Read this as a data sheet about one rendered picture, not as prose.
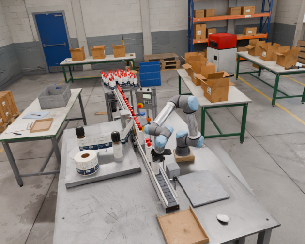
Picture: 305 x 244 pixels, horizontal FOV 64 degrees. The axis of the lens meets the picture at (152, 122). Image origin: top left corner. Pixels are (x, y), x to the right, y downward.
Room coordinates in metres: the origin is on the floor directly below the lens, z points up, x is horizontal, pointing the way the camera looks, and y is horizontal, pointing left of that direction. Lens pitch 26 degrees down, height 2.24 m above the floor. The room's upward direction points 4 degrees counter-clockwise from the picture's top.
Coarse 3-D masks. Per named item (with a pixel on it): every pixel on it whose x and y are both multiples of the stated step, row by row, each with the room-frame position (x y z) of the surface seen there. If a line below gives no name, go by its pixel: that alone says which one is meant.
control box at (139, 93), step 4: (144, 88) 2.32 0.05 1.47; (136, 92) 2.26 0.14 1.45; (140, 92) 2.24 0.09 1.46; (144, 92) 2.22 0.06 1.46; (148, 92) 2.21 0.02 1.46; (140, 96) 2.24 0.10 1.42; (140, 100) 2.24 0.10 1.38; (140, 104) 2.24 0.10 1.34; (144, 104) 2.23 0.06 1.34; (148, 104) 2.21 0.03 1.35; (140, 108) 2.24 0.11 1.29; (144, 108) 2.23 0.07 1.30; (148, 108) 2.21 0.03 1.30; (152, 108) 2.20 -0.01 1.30
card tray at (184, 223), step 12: (168, 216) 1.29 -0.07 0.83; (180, 216) 1.28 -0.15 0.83; (192, 216) 1.28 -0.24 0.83; (168, 228) 1.19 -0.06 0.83; (180, 228) 1.18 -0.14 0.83; (192, 228) 1.18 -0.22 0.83; (168, 240) 1.10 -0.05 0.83; (180, 240) 1.09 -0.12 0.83; (192, 240) 1.08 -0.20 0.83; (204, 240) 1.06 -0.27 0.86
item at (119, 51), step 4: (112, 44) 7.80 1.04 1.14; (116, 48) 7.57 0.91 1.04; (120, 48) 7.58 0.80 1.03; (124, 48) 7.64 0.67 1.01; (116, 52) 7.57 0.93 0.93; (120, 52) 7.58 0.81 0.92; (124, 52) 7.60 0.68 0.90; (116, 56) 7.57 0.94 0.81; (120, 56) 7.58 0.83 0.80; (124, 56) 7.59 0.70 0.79
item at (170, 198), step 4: (144, 140) 2.32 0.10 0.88; (144, 144) 2.24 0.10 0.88; (144, 148) 2.17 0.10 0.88; (144, 152) 2.08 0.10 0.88; (160, 172) 1.75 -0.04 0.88; (152, 176) 1.73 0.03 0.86; (156, 176) 1.70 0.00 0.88; (160, 176) 1.69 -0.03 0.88; (160, 180) 1.64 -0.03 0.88; (164, 180) 1.64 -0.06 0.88; (156, 184) 1.60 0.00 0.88; (160, 184) 1.59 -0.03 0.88; (164, 184) 1.59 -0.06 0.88; (164, 188) 1.54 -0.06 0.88; (168, 188) 1.54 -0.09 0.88; (160, 192) 1.50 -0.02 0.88; (164, 192) 1.49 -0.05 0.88; (168, 192) 1.49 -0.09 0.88; (168, 196) 1.45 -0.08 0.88; (172, 196) 1.45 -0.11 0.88; (168, 200) 1.40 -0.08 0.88; (172, 200) 1.40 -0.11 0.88; (168, 204) 1.36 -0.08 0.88; (172, 204) 1.36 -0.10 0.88; (176, 204) 1.36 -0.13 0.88
